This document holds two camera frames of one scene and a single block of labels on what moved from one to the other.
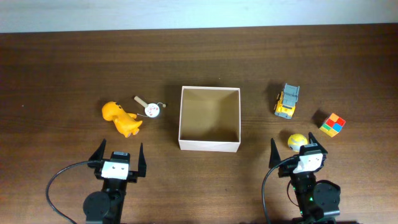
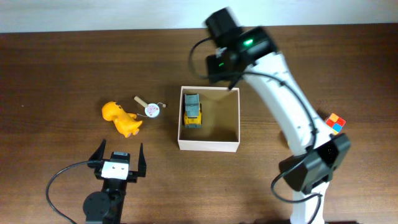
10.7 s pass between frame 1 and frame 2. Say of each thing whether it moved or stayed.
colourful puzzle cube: stayed
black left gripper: stayed
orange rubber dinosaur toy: stayed
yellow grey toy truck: moved
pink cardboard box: stayed
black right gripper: moved
